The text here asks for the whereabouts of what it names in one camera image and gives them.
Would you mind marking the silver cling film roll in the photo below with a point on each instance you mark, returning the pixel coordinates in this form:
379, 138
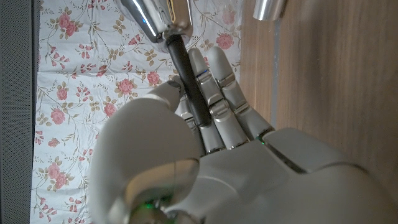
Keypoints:
269, 9

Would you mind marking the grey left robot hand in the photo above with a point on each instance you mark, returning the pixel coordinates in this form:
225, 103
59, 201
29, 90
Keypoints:
248, 180

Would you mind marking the floral backdrop cloth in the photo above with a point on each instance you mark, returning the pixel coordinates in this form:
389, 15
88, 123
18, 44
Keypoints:
87, 93

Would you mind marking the dark grey partition panel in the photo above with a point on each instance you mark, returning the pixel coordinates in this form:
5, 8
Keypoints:
17, 109

